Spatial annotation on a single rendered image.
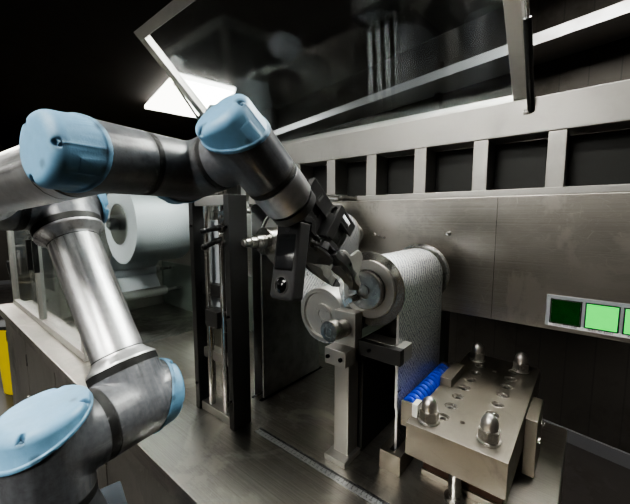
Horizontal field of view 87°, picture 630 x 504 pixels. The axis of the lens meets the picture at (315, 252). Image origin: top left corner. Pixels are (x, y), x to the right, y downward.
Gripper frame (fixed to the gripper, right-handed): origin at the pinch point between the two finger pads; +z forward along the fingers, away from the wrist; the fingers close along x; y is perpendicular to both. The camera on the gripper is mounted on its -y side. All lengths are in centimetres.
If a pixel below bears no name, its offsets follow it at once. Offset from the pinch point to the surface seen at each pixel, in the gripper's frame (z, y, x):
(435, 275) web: 21.1, 17.0, -6.8
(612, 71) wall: 93, 199, -37
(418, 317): 19.1, 5.1, -6.9
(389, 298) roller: 7.4, 2.8, -5.3
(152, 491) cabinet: 19, -50, 40
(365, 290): 5.5, 2.7, -1.0
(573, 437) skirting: 230, 37, -34
